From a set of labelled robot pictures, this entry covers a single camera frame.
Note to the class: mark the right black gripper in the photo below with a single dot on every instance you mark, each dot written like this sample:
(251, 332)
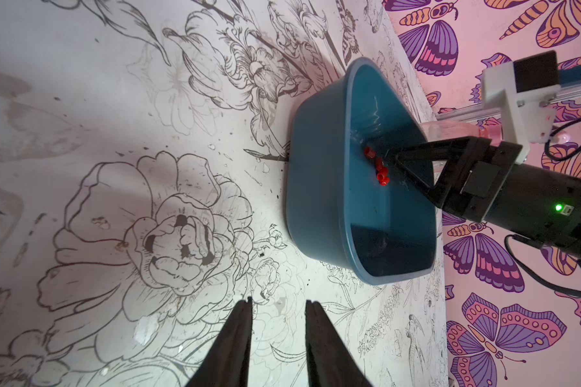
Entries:
(481, 182)

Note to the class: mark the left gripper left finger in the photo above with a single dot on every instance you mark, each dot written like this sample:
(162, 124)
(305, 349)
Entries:
(228, 360)

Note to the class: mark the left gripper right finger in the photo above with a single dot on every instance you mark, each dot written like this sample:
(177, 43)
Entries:
(329, 363)

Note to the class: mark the teal plastic storage box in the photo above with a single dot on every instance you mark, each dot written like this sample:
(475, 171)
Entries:
(336, 211)

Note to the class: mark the red screw sleeve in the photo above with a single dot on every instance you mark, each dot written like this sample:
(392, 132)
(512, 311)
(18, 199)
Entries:
(381, 170)

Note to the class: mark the pink spray bottle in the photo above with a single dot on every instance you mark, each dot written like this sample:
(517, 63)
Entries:
(447, 130)

